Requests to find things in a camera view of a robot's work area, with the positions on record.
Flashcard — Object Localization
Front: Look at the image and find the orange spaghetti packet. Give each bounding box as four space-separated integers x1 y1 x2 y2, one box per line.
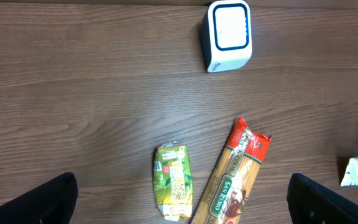
190 117 272 224

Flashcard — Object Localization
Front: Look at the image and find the green juice carton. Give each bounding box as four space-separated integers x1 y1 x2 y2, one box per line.
153 141 193 222

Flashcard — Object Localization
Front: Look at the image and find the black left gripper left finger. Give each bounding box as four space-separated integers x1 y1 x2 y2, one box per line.
0 172 78 224

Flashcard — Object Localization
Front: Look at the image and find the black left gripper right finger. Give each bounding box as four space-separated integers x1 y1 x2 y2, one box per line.
287 173 358 224

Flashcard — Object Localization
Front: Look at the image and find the white barcode scanner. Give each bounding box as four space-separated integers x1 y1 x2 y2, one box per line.
200 0 252 73

